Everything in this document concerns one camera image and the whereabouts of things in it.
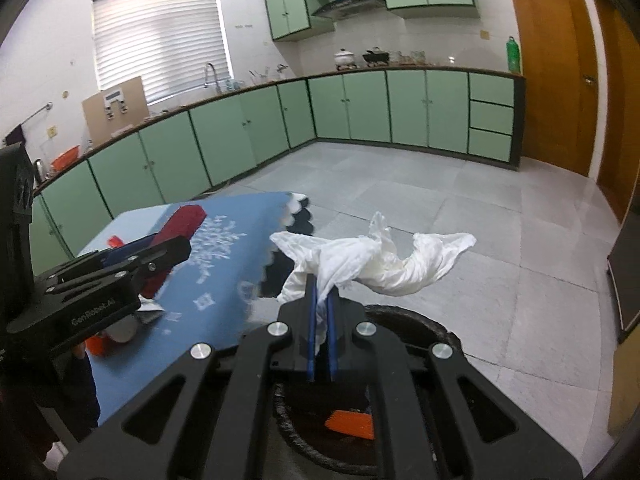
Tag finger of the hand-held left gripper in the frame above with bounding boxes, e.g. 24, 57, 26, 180
32, 236, 193, 311
75, 232, 163, 267

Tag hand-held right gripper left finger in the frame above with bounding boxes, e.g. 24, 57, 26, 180
57, 274, 321, 480

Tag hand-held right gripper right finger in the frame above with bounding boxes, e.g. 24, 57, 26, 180
327, 287, 585, 480

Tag dark red packet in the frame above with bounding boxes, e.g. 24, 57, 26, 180
142, 203, 208, 296

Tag orange foam fruit net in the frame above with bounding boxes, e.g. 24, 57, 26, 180
325, 410, 376, 442

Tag white tissue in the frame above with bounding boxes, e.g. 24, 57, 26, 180
270, 211, 476, 306

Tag black-lined waste bin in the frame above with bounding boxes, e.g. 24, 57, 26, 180
270, 304, 466, 478

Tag person's left forearm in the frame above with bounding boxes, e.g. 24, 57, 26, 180
50, 342, 101, 441

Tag white round cup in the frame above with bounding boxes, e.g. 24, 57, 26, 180
105, 315, 138, 343

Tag white crumpled wrapper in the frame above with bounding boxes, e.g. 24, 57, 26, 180
135, 296, 165, 326

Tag blue printed tablecloth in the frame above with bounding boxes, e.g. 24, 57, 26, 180
75, 191, 313, 426

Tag orange basin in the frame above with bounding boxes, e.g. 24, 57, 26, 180
50, 145, 82, 171

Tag cardboard box with white label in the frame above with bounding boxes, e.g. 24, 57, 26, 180
81, 76, 150, 147

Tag kitchen faucet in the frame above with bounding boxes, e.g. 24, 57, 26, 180
202, 62, 223, 93

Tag white window blind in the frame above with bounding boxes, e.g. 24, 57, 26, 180
91, 0, 231, 106

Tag green base cabinets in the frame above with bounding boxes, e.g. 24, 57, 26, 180
27, 67, 527, 261

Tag large plain cardboard box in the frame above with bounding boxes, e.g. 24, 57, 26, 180
607, 340, 640, 441

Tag black glass cabinet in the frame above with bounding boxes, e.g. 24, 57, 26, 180
607, 220, 640, 346

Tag range hood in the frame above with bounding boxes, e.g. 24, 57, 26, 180
310, 0, 387, 22

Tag green thermos bottle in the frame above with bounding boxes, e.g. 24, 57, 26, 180
505, 36, 522, 75

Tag wall towel bar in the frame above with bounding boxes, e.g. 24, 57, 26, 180
2, 102, 53, 143

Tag wooden door with handle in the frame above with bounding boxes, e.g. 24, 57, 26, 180
502, 0, 601, 178

